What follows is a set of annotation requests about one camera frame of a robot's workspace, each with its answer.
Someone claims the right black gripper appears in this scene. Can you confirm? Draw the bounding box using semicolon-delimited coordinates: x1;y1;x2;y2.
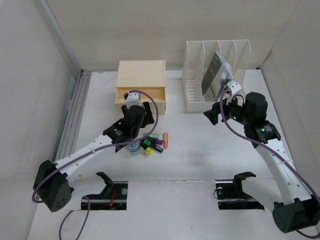
202;91;252;126

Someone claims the blue labelled tape roll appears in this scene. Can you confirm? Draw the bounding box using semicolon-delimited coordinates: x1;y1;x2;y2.
127;141;141;155

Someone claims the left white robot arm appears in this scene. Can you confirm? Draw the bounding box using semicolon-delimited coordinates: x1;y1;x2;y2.
32;101;159;213

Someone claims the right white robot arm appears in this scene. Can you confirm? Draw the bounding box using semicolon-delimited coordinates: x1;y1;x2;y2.
204;87;320;234

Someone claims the mint green highlighter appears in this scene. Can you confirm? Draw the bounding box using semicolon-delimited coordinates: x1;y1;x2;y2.
142;132;160;139

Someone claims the green capped black highlighter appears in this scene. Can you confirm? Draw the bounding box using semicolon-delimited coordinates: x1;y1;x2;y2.
140;139;151;150

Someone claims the dark grey booklet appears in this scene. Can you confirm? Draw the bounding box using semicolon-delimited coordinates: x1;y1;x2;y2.
201;51;234;102

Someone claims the purple capped black highlighter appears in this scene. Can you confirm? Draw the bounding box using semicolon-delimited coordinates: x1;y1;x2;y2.
145;137;164;146

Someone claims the orange highlighter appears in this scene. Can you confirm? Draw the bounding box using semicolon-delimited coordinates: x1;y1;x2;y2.
162;132;169;149

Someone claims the black marker pen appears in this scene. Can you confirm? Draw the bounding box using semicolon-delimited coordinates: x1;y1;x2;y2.
149;144;164;153

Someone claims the yellow highlighter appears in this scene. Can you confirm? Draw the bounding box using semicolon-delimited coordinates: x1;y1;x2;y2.
141;147;154;158

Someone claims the cream drawer cabinet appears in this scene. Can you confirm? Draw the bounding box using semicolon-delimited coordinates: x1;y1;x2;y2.
116;60;166;88

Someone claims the white mesh file organizer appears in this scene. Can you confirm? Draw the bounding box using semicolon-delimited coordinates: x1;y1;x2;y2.
182;39;251;113

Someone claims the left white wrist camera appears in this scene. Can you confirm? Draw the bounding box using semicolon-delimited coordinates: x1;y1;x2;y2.
124;92;142;109

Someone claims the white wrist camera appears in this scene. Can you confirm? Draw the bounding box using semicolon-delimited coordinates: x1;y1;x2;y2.
124;92;142;109
227;80;242;96

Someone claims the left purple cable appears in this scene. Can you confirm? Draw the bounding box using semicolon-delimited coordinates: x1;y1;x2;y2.
31;89;160;240

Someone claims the purple cable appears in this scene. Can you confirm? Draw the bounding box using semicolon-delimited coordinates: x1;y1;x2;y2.
31;89;160;240
218;88;320;238

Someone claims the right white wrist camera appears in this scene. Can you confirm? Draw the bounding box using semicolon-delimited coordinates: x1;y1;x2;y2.
227;80;242;96

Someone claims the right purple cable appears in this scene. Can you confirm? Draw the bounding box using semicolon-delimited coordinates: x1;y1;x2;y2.
218;88;320;238

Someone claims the aluminium rail frame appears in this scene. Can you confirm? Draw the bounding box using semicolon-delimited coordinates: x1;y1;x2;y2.
52;69;92;162

